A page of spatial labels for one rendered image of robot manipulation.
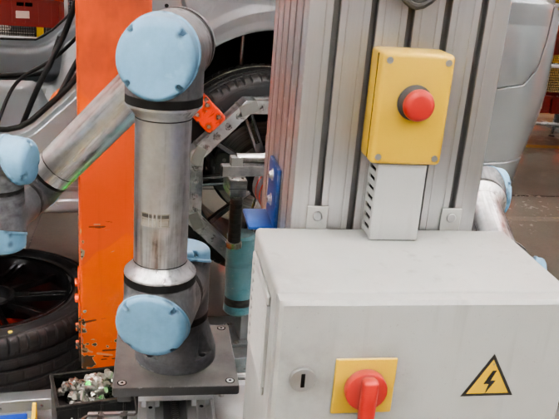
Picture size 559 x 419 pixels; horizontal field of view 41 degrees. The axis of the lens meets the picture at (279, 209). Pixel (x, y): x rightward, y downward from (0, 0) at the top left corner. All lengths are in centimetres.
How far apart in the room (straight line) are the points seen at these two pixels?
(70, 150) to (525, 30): 171
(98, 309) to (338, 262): 111
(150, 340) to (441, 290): 55
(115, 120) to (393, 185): 54
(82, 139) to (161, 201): 22
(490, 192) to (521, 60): 94
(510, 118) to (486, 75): 170
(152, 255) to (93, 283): 70
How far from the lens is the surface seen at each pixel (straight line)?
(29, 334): 220
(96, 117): 129
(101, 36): 170
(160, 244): 117
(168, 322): 120
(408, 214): 95
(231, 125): 222
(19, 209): 127
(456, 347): 85
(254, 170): 207
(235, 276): 225
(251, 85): 229
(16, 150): 122
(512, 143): 272
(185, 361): 139
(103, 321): 192
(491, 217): 167
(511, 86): 265
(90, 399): 183
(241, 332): 267
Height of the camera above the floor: 158
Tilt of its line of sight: 20 degrees down
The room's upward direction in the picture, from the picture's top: 5 degrees clockwise
